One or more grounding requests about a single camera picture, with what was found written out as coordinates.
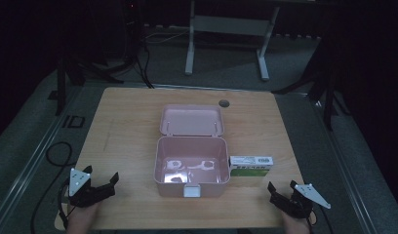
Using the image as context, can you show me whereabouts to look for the black floor cables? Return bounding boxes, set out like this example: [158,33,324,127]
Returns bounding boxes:
[122,19,191,90]

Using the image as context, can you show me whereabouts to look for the pink plastic box with lid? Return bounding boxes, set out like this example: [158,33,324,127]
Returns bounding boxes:
[153,103,231,199]

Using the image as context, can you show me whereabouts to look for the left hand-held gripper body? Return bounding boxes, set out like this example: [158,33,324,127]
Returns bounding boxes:
[67,167,116,209]

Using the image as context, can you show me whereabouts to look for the black tripod stand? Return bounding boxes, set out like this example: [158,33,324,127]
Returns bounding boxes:
[55,48,125,117]
[271,38,352,132]

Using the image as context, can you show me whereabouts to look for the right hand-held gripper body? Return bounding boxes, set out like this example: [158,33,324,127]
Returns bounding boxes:
[269,182,332,219]

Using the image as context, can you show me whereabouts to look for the person's left hand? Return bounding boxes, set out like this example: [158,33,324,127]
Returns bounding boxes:
[65,199,101,234]

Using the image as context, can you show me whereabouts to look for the white and green carton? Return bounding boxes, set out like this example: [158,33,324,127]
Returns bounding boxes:
[229,155,275,178]

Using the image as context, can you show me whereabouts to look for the white metal table frame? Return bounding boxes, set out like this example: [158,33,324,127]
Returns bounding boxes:
[184,0,281,82]

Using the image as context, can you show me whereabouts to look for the black cable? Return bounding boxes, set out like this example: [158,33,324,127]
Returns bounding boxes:
[309,206,336,234]
[29,140,78,234]

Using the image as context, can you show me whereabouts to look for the person's right hand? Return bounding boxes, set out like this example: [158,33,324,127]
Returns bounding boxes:
[280,210,314,234]

